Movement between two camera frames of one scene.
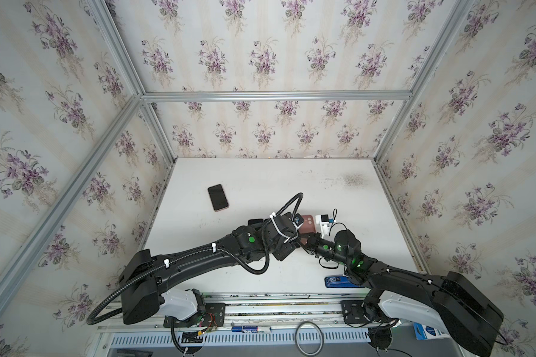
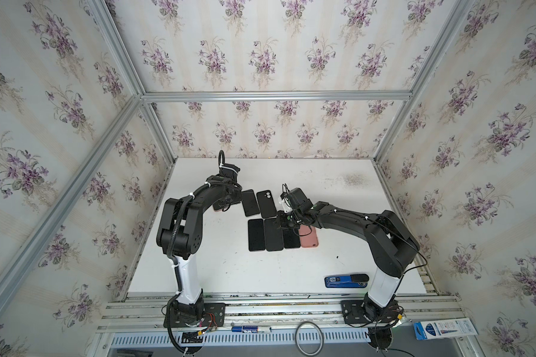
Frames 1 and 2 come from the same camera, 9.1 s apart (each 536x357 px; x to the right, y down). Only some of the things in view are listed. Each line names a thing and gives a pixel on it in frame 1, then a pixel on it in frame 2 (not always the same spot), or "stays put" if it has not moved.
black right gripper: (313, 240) to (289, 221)
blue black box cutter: (340, 282) stays put
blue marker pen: (251, 329) stays put
